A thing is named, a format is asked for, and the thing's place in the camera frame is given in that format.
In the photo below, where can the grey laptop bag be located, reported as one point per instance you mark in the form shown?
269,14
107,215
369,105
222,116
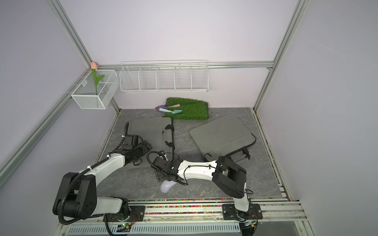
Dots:
158,132
225,136

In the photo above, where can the purple pink garden trowel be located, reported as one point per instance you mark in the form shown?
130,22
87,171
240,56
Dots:
167,107

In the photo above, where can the pink artificial tulip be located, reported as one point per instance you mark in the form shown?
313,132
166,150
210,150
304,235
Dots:
96,78

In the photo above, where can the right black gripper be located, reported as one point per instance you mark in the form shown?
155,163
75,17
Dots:
159,176

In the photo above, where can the long white wire basket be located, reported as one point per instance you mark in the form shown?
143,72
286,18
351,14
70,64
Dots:
171,79

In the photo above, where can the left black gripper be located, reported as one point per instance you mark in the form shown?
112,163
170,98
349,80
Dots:
145,148

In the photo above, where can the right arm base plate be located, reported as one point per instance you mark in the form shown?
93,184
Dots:
254,212

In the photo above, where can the aluminium wall rail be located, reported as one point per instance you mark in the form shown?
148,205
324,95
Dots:
190,63

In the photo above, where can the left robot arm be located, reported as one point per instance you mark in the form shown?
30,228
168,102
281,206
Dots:
77,197

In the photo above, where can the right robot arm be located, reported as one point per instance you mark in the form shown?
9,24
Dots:
223,172

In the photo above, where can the teal garden trowel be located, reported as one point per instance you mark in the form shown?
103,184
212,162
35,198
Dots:
170,111

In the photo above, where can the small white mesh basket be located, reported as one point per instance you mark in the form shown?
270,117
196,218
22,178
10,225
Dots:
84,94

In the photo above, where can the white computer mouse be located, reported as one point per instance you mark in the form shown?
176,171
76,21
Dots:
166,186

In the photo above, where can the aluminium front rail frame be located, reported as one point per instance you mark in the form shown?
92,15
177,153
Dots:
281,217

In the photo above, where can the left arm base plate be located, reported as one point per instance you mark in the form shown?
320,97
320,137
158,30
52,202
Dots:
135,214

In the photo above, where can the green artificial grass mat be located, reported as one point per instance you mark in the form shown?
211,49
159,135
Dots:
192,109

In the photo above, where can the white vented cable duct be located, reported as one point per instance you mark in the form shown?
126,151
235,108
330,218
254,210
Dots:
153,229

